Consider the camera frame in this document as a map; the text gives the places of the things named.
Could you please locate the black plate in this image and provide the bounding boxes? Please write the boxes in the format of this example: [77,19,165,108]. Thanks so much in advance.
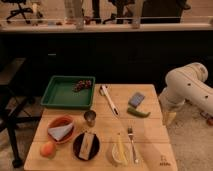
[73,132,100,161]

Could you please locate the orange bowl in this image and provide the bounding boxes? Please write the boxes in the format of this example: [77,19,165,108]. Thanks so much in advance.
[47,116,74,144]

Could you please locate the silver fork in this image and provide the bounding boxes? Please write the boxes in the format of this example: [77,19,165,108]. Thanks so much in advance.
[127,127,139,164]

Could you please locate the blue sponge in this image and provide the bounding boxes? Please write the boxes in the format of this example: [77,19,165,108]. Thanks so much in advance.
[128,92,145,108]

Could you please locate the white folded cloth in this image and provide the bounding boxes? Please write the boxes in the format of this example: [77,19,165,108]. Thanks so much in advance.
[48,123,73,141]

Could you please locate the small metal cup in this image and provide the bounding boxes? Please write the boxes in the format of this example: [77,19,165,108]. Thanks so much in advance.
[84,110,96,127]

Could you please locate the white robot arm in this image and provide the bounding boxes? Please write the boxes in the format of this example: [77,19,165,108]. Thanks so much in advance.
[159,62,213,116]

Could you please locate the wooden block with label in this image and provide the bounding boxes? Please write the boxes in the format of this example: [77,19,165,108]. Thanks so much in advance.
[79,133,94,160]

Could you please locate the black office chair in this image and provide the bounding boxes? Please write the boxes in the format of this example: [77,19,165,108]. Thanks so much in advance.
[1,0,43,24]

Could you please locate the bunch of dark grapes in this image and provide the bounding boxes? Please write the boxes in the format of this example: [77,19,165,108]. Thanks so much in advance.
[73,80,92,92]

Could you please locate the green chili pepper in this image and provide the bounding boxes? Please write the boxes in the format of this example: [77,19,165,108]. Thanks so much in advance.
[127,107,151,118]

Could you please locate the green plastic tray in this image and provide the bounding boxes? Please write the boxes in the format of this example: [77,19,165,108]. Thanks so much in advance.
[41,75,95,110]

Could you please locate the orange fruit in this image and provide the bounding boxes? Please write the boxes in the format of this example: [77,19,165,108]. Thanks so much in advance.
[40,141,56,157]

